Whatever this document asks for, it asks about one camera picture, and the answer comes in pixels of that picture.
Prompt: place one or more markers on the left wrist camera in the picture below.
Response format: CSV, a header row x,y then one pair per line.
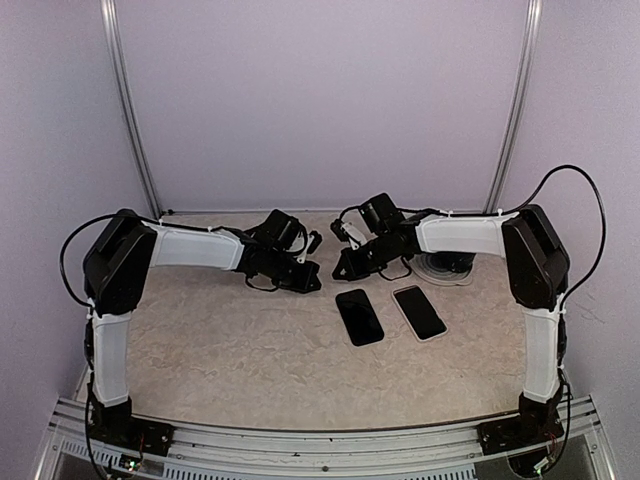
x,y
308,243

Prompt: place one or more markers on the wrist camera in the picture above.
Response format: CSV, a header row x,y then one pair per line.
x,y
308,243
380,215

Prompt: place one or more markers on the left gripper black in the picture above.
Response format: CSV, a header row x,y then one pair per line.
x,y
304,285

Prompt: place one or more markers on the aluminium frame post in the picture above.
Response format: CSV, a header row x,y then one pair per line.
x,y
116,51
518,101

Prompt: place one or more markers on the front aluminium rail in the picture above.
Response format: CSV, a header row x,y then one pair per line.
x,y
451,450

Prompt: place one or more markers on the left aluminium frame post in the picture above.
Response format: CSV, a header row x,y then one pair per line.
x,y
116,51

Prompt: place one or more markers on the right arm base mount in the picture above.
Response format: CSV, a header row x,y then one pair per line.
x,y
517,432

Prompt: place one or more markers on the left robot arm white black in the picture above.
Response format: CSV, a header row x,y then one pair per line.
x,y
117,265

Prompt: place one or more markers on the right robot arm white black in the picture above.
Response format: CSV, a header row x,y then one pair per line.
x,y
537,265

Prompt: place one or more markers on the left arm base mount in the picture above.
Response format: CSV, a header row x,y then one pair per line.
x,y
117,426

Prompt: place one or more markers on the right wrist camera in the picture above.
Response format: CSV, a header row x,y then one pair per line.
x,y
380,215

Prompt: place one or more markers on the right aluminium frame post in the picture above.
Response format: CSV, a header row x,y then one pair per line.
x,y
518,101

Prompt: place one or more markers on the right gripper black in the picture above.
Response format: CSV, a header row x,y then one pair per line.
x,y
355,270

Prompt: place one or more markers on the pink phone case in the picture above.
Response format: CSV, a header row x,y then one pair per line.
x,y
419,312

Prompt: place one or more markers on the black phone case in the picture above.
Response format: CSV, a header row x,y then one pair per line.
x,y
359,317

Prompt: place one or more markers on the dark green mug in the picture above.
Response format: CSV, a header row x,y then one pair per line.
x,y
459,262

